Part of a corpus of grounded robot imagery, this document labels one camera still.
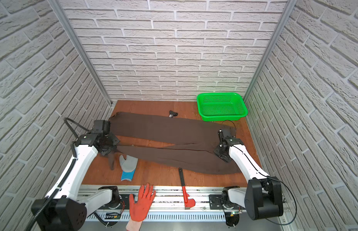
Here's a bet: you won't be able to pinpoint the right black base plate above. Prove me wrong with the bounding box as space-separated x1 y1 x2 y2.
208 194 245 211

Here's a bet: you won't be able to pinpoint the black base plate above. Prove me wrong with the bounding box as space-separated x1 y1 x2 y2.
99 194 129 210
208 194 245 211

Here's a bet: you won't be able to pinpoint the small black clamp part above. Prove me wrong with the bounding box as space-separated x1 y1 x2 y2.
169 110 178 118

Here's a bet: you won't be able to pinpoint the aluminium mounting rail frame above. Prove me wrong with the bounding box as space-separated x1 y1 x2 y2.
77 185 297 231

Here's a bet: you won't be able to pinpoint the red work glove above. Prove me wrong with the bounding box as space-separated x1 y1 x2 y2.
129 183 156 222

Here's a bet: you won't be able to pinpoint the green plastic basket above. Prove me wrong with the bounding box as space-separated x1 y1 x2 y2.
197 92 248 122

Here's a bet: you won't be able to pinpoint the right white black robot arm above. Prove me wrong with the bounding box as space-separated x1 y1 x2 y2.
215 137 284 220

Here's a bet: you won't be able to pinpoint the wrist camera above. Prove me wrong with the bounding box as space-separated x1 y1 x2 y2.
91 120 111 135
218 128 235 142

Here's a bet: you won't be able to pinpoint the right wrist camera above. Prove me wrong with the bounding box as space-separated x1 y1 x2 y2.
218 128 235 142

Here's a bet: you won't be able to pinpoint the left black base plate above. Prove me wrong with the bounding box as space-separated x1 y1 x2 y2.
99 194 129 210

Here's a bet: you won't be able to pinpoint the grey blue work glove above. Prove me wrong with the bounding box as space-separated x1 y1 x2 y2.
119 155 138 182

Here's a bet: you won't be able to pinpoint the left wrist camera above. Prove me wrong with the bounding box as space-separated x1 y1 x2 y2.
91 120 111 135

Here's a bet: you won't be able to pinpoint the red black pipe wrench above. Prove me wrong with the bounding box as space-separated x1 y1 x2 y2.
179 168 196 209

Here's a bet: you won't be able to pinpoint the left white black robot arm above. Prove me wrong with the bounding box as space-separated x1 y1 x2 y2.
26 132 121 231

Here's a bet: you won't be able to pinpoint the right thin black cable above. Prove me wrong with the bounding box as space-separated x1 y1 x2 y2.
222 119 298 226

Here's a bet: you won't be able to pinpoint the brown trousers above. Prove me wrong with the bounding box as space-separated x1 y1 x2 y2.
109 112 240 175

